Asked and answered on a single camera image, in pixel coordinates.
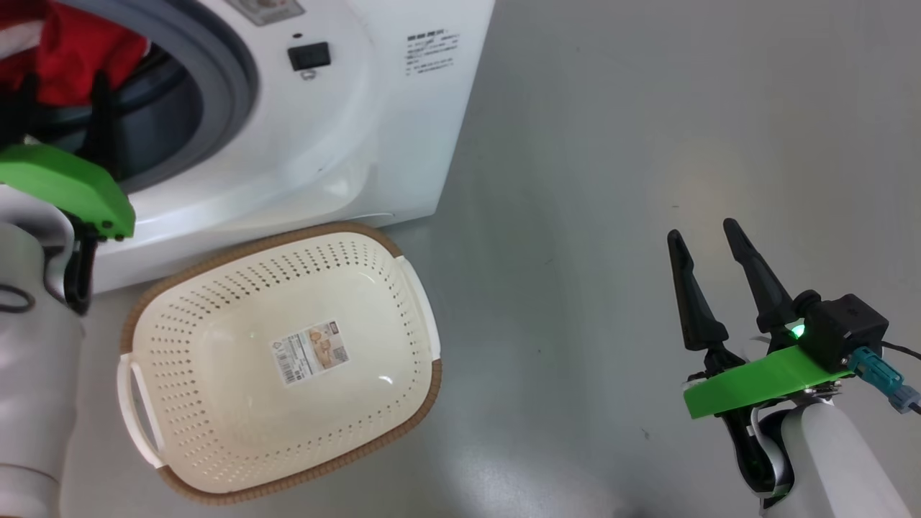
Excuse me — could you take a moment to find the teal right camera connector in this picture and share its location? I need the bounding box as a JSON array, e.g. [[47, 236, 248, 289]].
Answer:
[[848, 347, 921, 415]]

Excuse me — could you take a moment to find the grey rubber door gasket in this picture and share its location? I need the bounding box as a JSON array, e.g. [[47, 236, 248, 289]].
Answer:
[[65, 0, 260, 195]]

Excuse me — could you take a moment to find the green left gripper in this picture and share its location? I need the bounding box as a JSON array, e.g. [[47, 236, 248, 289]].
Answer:
[[0, 68, 136, 240]]

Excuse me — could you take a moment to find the red white-striped garment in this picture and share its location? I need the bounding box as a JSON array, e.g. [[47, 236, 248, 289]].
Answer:
[[0, 0, 150, 109]]

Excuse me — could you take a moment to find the printed basket product sticker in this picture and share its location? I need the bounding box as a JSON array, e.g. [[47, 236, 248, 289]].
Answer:
[[272, 322, 350, 386]]

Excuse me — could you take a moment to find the white front-load washing machine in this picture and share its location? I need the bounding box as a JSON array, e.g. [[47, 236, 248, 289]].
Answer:
[[0, 0, 497, 296]]

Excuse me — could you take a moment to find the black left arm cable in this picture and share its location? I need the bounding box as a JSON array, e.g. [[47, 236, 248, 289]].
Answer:
[[0, 219, 99, 316]]

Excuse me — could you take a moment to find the cream perforated laundry basket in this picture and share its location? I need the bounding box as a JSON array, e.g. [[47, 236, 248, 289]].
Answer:
[[117, 222, 442, 504]]

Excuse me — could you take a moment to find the black door latch socket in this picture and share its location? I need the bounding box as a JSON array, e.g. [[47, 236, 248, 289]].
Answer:
[[288, 42, 332, 80]]

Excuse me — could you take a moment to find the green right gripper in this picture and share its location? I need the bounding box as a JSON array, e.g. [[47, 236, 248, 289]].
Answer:
[[667, 218, 854, 421]]

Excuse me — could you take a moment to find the grey warning sticker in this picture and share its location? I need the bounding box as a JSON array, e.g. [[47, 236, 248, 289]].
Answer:
[[225, 0, 305, 27]]

